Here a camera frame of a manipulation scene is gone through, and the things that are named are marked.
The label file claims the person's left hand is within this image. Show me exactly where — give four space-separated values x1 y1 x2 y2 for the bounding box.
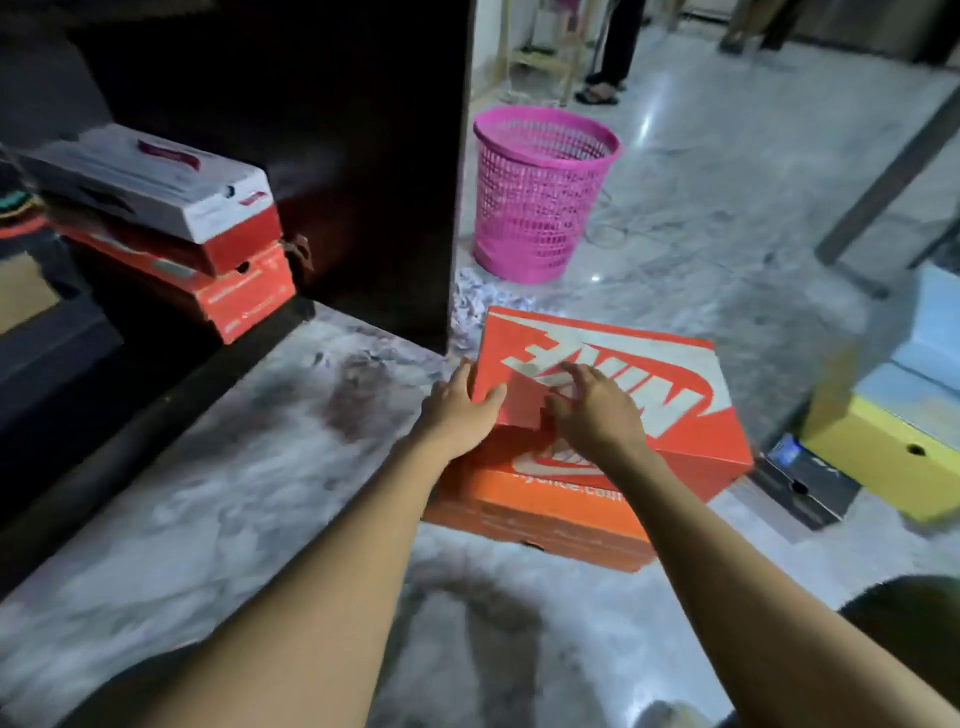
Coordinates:
416 358 509 460

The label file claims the person's right hand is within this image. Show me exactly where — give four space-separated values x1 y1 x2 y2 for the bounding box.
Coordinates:
543 362 650 470

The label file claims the orange Nike shoebox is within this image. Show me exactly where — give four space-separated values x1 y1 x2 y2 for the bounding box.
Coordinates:
468 305 755 505

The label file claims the small black shoebox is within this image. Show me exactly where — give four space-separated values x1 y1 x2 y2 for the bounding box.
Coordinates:
749 433 864 531

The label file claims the red Skechers Gowalk shoebox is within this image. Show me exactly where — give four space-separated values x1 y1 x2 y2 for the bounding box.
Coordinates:
56 224 298 345

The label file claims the dark wooden cabinet door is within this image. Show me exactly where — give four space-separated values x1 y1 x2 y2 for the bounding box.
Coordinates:
67 0 479 355

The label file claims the yellow shoe box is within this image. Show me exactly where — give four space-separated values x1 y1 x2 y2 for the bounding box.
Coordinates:
800 352 960 524

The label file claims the light blue shoebox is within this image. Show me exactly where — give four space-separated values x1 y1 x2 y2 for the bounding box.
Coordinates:
854 262 960 453

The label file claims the dark wooden cabinet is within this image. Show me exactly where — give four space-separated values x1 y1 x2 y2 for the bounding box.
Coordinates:
0 0 481 601

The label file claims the white and red Skechers shoebox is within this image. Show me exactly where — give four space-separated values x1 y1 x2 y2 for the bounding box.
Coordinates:
18 123 285 277

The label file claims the black Onitsuka Tiger shoebox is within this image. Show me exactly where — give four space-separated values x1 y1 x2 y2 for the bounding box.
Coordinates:
0 299 125 430

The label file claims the gold shoebox with diamond logo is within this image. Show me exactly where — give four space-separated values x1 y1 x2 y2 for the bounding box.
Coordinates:
0 251 63 337

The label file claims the black patterned Foamies shoebox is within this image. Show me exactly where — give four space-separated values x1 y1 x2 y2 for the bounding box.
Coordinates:
0 161 48 241

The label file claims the person's left forearm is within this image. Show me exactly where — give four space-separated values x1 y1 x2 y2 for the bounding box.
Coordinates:
134 431 470 728

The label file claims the person's right forearm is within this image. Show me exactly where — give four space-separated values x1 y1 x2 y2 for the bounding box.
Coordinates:
603 440 960 728

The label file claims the silver metal cabinet hinge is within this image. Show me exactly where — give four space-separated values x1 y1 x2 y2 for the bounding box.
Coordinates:
284 233 316 283

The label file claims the pink plastic basket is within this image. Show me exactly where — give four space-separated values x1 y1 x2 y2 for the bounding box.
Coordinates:
472 104 622 286

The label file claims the light wooden table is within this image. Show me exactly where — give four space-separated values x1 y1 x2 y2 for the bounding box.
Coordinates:
494 0 603 108

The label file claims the grey furniture leg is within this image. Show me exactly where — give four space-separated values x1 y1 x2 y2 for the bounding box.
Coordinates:
813 86 960 268

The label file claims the wooden bench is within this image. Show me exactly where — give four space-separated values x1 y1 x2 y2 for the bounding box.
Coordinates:
718 0 808 55

